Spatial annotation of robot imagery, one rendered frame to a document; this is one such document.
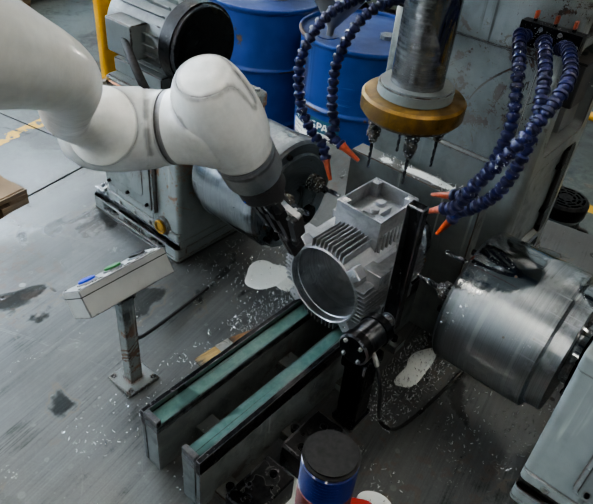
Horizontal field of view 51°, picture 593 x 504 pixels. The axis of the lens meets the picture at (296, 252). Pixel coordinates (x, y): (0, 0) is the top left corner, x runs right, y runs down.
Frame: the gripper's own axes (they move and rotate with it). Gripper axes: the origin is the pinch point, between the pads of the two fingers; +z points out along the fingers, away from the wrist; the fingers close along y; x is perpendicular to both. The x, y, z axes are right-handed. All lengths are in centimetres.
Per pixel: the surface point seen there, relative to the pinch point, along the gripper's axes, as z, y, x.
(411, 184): 12.0, -6.2, -25.9
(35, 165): 127, 227, 0
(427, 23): -22.3, -7.9, -34.0
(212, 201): 9.9, 27.0, -1.2
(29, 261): 16, 61, 33
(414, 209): -10.1, -19.5, -11.1
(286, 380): 10.2, -11.1, 19.4
